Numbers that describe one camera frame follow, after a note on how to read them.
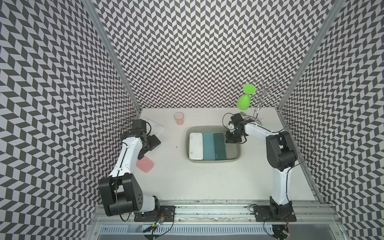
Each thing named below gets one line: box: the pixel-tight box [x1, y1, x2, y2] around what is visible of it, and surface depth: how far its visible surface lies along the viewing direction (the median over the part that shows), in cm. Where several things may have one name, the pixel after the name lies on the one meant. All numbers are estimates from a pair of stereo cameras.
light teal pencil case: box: [203, 132, 216, 161], surface depth 98 cm
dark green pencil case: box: [213, 132, 227, 161], surface depth 96 cm
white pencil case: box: [189, 132, 204, 160], surface depth 97 cm
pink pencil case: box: [136, 155, 155, 173], surface depth 91 cm
